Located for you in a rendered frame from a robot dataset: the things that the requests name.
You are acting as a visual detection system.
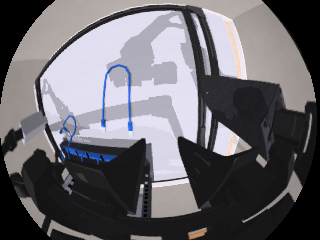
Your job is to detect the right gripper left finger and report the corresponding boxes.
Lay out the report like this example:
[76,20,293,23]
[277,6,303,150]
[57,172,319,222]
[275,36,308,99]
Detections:
[63,138,146,215]

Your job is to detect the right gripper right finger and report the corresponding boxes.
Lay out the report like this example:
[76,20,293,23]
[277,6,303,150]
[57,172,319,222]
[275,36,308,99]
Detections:
[177,136,260,209]

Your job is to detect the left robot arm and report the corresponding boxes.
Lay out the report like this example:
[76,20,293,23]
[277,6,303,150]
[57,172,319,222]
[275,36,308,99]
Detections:
[1,128,46,198]

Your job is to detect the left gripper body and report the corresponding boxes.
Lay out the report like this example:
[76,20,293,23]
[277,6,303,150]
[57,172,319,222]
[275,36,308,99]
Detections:
[53,166,64,185]

